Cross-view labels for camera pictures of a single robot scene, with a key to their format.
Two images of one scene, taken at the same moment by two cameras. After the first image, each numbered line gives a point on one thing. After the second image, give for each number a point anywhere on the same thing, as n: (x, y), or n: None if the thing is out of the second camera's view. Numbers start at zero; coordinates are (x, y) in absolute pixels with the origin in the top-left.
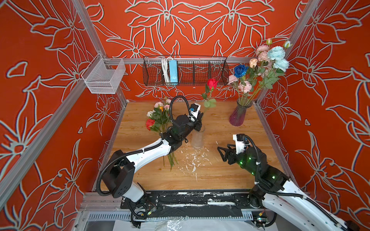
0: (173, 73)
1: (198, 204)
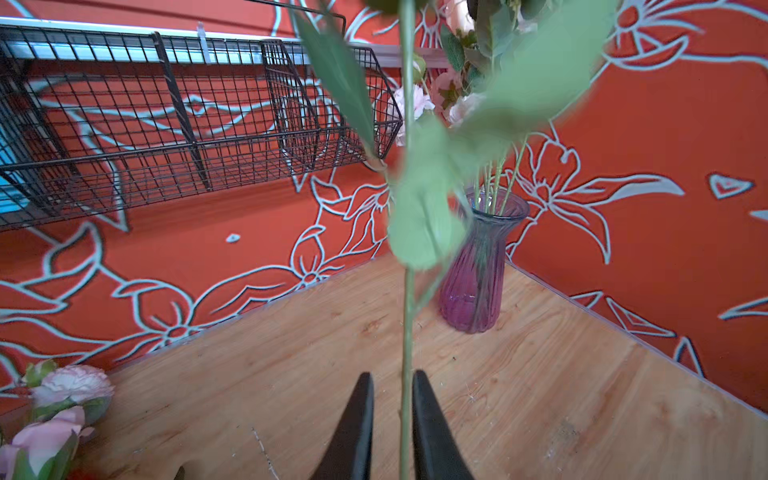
0: (13, 193)
1: None
